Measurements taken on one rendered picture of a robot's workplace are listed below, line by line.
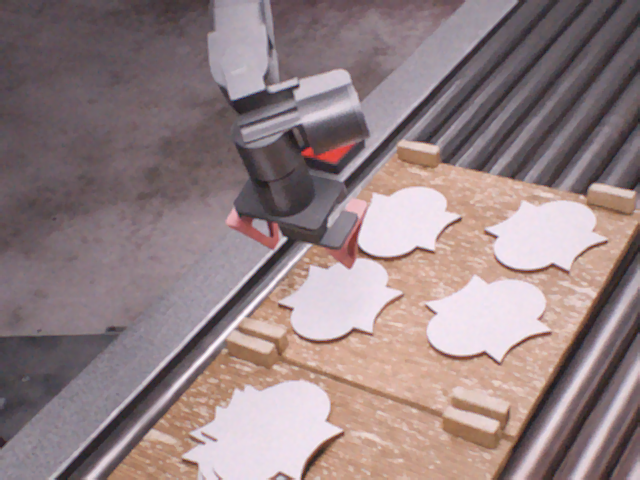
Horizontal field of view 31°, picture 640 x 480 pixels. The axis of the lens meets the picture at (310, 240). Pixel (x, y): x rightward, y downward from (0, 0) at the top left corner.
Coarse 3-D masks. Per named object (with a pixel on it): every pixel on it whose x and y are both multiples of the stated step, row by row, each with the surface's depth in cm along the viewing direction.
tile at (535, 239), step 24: (528, 216) 141; (552, 216) 140; (576, 216) 140; (504, 240) 138; (528, 240) 137; (552, 240) 137; (576, 240) 136; (600, 240) 136; (504, 264) 134; (528, 264) 134; (552, 264) 134
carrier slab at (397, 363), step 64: (384, 192) 150; (448, 192) 148; (512, 192) 146; (320, 256) 141; (448, 256) 138; (384, 320) 130; (576, 320) 126; (384, 384) 122; (448, 384) 121; (512, 384) 120
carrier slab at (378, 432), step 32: (224, 352) 129; (192, 384) 125; (224, 384) 125; (256, 384) 124; (320, 384) 123; (192, 416) 122; (352, 416) 119; (384, 416) 118; (416, 416) 118; (160, 448) 118; (192, 448) 118; (352, 448) 115; (384, 448) 115; (416, 448) 114; (448, 448) 114; (480, 448) 113
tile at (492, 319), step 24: (480, 288) 131; (504, 288) 131; (528, 288) 130; (432, 312) 130; (456, 312) 128; (480, 312) 128; (504, 312) 128; (528, 312) 127; (432, 336) 126; (456, 336) 125; (480, 336) 125; (504, 336) 124; (528, 336) 124
